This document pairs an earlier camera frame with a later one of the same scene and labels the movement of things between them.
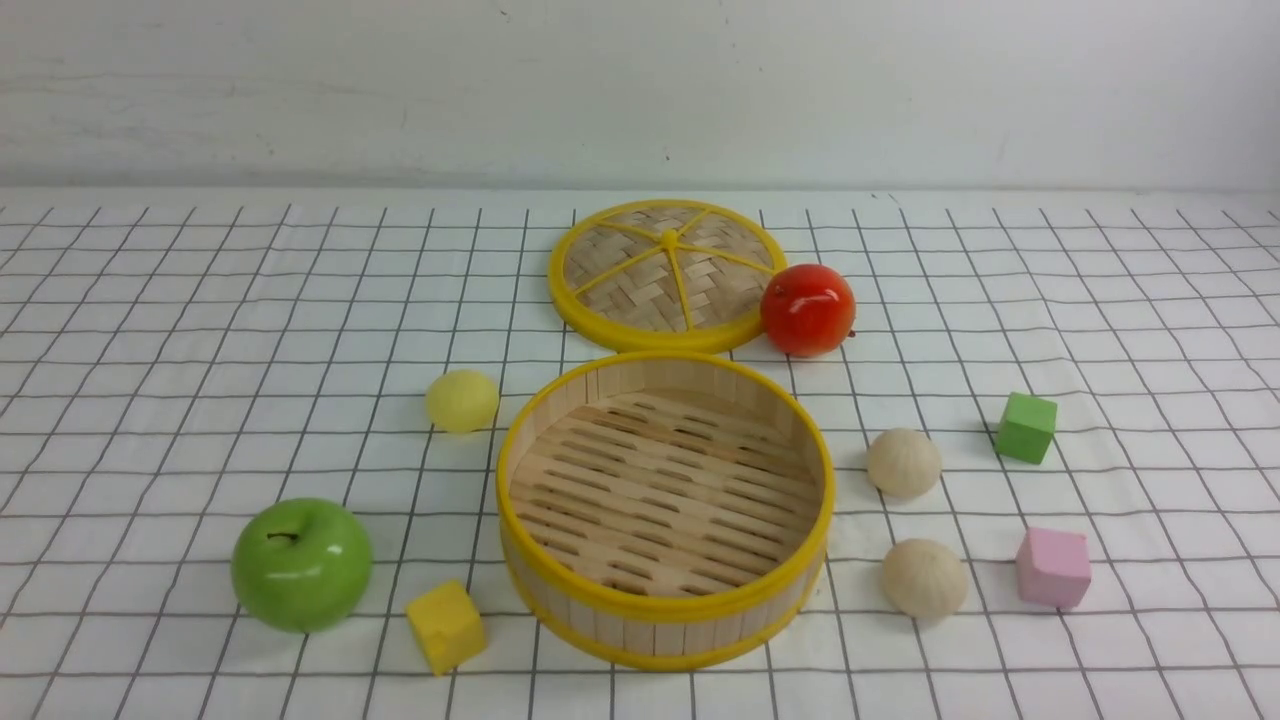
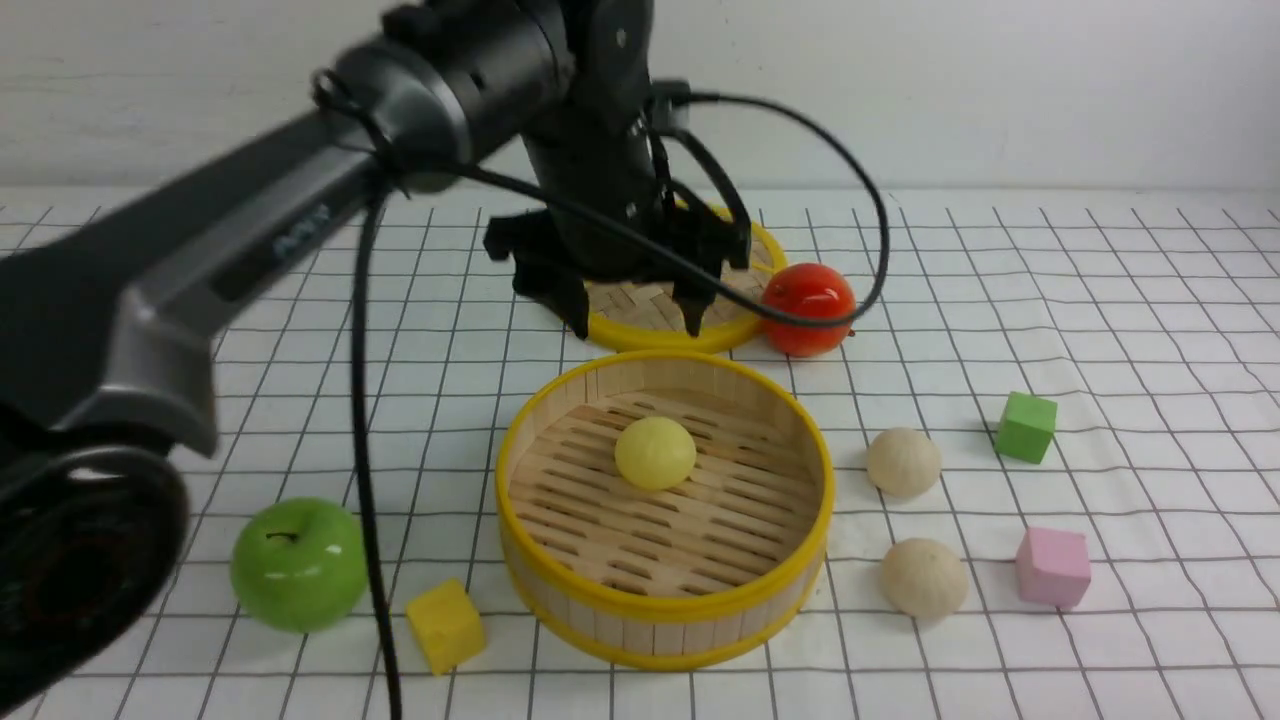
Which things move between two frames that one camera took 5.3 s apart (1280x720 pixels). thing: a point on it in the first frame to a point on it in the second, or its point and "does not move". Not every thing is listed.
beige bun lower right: [924, 578] does not move
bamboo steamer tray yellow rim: [665, 512] does not move
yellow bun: [462, 400] to [655, 453]
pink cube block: [1053, 567] does not move
